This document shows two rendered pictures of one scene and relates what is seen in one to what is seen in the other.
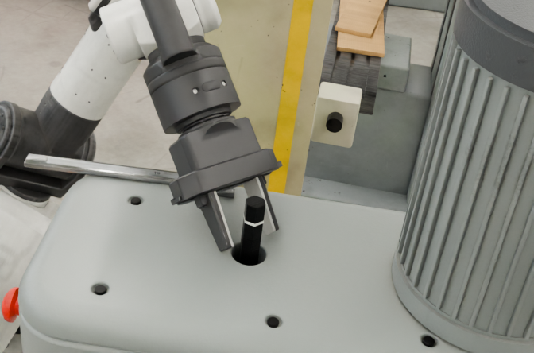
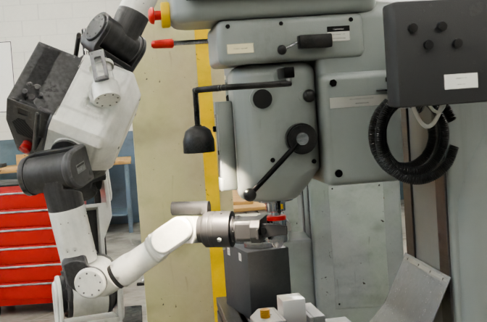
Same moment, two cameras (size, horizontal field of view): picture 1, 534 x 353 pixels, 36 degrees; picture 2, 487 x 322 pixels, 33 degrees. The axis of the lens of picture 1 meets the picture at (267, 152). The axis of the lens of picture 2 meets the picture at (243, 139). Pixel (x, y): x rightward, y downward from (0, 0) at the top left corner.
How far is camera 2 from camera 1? 1.62 m
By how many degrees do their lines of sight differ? 32
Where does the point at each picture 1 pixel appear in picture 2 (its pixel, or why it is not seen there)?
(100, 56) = not seen: outside the picture
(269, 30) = not seen: hidden behind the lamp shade
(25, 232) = (120, 73)
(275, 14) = not seen: hidden behind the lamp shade
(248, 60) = (177, 176)
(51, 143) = (126, 29)
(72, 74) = not seen: outside the picture
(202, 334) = not seen: outside the picture
